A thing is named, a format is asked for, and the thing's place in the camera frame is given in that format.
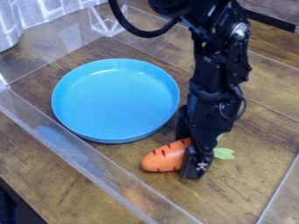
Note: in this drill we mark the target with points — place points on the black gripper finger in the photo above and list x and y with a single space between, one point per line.
196 163
181 126

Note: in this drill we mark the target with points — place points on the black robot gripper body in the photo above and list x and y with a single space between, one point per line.
211 114

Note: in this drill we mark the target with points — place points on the orange toy carrot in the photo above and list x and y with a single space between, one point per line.
165 158

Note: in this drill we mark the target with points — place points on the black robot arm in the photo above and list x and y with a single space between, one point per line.
219 31

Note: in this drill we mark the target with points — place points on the round blue tray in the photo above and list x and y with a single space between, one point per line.
115 100

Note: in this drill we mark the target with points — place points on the black bar at back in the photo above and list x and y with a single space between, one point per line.
277 23

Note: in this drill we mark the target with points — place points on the white grey checked curtain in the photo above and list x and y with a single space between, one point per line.
21 14

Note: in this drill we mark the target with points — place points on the clear acrylic enclosure wall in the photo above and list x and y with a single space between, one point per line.
77 182

